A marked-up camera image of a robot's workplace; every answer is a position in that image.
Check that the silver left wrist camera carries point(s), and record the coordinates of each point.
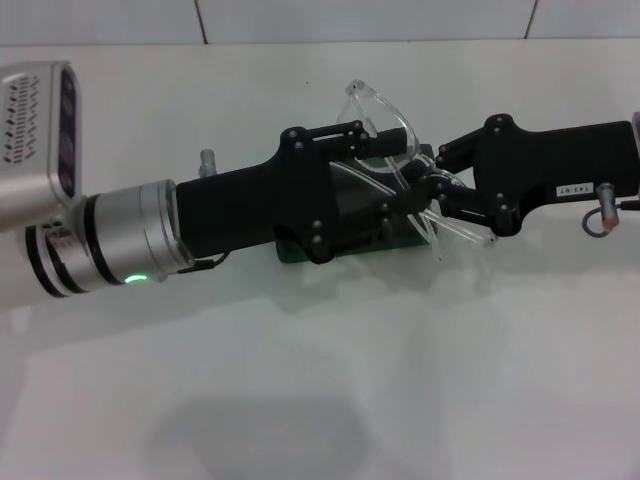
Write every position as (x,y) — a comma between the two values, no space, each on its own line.
(30,150)

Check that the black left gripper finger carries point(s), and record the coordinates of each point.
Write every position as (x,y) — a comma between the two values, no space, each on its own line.
(387,142)
(360,225)

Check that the silver left wrist port stub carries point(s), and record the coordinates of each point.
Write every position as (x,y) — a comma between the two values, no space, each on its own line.
(207,162)

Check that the green glasses case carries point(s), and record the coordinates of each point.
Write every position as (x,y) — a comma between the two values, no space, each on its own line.
(350,255)

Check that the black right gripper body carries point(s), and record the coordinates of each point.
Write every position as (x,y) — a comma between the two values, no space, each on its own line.
(550,160)

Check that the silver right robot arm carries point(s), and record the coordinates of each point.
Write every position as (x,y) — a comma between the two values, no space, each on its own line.
(636,132)

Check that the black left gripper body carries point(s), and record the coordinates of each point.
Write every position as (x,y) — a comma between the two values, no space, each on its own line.
(250,205)

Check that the clear white glasses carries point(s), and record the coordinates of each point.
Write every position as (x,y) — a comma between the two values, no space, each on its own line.
(385,107)

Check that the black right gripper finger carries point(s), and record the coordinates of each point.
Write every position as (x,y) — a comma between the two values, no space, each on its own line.
(470,210)
(462,150)

